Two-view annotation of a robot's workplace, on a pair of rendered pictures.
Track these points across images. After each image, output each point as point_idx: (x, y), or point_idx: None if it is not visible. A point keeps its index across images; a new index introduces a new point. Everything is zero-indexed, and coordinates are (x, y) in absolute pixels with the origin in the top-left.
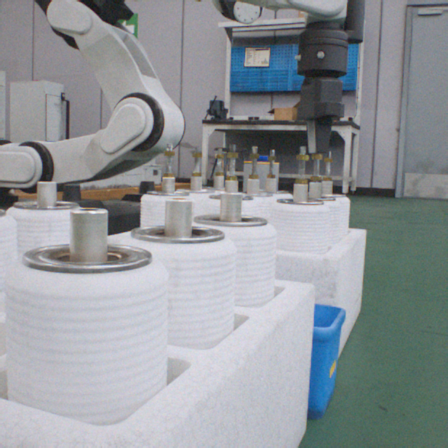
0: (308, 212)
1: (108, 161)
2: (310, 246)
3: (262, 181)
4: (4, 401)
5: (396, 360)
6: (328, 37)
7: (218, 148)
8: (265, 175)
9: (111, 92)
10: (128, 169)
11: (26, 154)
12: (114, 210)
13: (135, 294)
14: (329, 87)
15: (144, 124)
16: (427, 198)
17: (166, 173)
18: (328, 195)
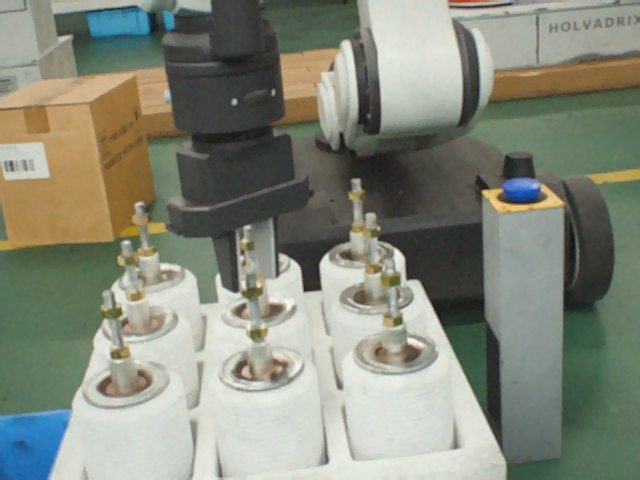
0: (75, 414)
1: (345, 143)
2: (89, 469)
3: (493, 245)
4: None
5: None
6: (166, 60)
7: (351, 180)
8: (495, 234)
9: (361, 18)
10: (439, 142)
11: (324, 101)
12: (348, 227)
13: None
14: (186, 168)
15: (345, 95)
16: None
17: (138, 249)
18: (356, 360)
